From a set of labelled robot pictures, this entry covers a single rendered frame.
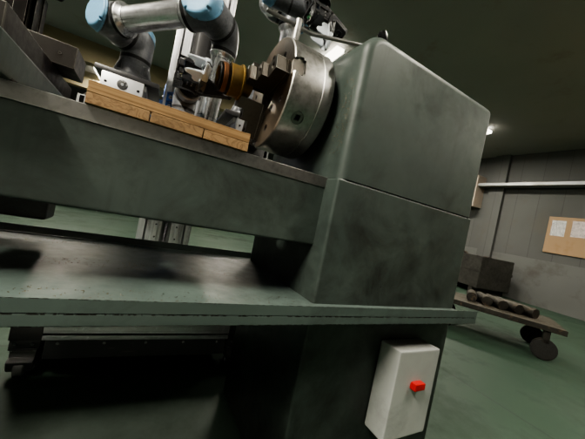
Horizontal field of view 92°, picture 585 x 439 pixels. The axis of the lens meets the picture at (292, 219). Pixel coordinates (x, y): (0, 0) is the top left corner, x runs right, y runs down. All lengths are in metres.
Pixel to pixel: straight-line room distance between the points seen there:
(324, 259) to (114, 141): 0.51
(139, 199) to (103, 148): 0.11
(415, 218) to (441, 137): 0.27
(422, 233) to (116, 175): 0.82
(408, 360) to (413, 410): 0.17
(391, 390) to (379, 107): 0.77
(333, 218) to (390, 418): 0.58
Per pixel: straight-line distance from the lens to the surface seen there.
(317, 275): 0.73
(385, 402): 0.98
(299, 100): 0.77
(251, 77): 0.83
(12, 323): 0.55
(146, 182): 0.63
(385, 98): 0.85
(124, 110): 0.63
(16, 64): 0.68
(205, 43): 1.64
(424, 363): 1.01
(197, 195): 0.64
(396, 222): 0.87
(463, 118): 1.12
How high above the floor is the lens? 0.74
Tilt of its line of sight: level
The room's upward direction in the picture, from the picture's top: 12 degrees clockwise
